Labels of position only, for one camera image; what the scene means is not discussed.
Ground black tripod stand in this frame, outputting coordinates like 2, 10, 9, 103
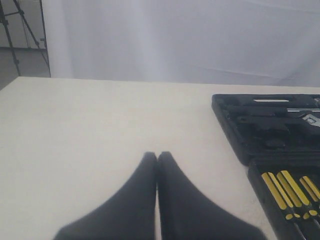
0, 0, 51, 79

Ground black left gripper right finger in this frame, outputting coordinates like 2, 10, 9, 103
157, 151, 266, 240

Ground middle yellow black screwdriver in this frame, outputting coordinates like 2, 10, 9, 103
274, 170, 320, 240

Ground silver adjustable wrench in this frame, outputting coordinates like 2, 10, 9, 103
237, 112, 320, 128

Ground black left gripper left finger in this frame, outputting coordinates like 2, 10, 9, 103
55, 152, 157, 240

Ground claw hammer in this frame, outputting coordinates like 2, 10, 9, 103
227, 98, 320, 116

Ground small yellow black screwdriver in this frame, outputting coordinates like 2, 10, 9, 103
299, 175, 320, 210

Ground large yellow black screwdriver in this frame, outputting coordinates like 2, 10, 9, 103
261, 172, 306, 240

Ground black plastic tool case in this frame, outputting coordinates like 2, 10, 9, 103
211, 93, 320, 240

